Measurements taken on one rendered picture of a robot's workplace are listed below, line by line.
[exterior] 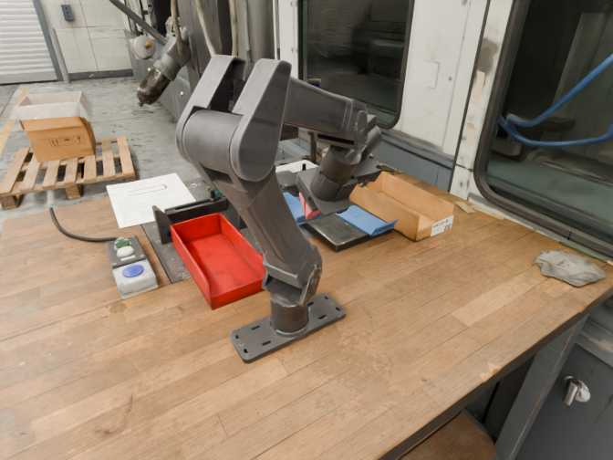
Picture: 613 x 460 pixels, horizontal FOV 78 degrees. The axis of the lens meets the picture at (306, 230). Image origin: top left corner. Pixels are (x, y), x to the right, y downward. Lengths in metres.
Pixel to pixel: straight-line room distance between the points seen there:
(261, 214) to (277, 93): 0.14
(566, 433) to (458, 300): 0.71
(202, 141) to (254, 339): 0.36
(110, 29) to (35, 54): 1.56
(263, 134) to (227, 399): 0.38
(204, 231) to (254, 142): 0.56
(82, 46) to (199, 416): 9.69
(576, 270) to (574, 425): 0.55
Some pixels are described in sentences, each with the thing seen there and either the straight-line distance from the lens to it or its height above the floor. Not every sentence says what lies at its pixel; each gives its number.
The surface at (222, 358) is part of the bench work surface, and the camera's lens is 0.64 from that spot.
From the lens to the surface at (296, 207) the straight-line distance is 0.85.
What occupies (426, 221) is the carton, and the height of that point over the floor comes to 0.90.
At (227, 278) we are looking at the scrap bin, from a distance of 0.79.
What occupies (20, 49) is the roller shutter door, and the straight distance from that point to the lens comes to 10.05.
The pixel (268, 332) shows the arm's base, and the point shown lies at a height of 0.91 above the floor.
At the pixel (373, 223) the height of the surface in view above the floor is 0.92.
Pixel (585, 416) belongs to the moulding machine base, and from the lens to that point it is 1.33.
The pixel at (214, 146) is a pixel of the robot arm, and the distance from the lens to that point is 0.39.
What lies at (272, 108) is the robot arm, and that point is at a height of 1.29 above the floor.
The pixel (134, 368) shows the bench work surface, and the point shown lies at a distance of 0.67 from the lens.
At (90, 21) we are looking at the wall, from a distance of 10.04.
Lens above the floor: 1.38
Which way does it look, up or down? 31 degrees down
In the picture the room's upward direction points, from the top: straight up
